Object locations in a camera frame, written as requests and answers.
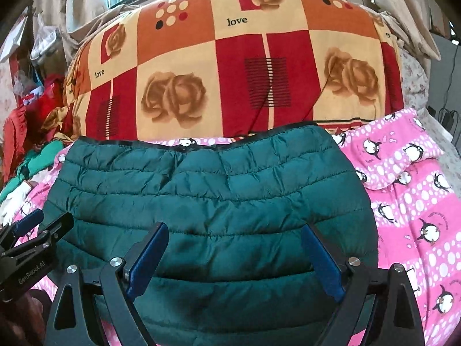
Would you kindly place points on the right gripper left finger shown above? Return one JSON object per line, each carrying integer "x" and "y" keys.
{"x": 74, "y": 318}

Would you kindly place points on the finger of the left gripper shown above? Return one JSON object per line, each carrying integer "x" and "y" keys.
{"x": 10, "y": 234}
{"x": 47, "y": 238}

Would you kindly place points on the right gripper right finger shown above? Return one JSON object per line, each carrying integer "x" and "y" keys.
{"x": 394, "y": 318}

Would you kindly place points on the dark green puffer jacket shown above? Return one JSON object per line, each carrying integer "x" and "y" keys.
{"x": 234, "y": 271}

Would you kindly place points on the green garment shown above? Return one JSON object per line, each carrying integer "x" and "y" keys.
{"x": 33, "y": 163}

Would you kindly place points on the pink penguin print quilt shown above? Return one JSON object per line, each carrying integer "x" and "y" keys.
{"x": 416, "y": 207}

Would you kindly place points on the red and gold cloth pile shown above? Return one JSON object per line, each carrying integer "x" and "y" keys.
{"x": 35, "y": 122}

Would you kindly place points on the red orange rose blanket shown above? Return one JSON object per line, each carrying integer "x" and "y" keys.
{"x": 231, "y": 68}

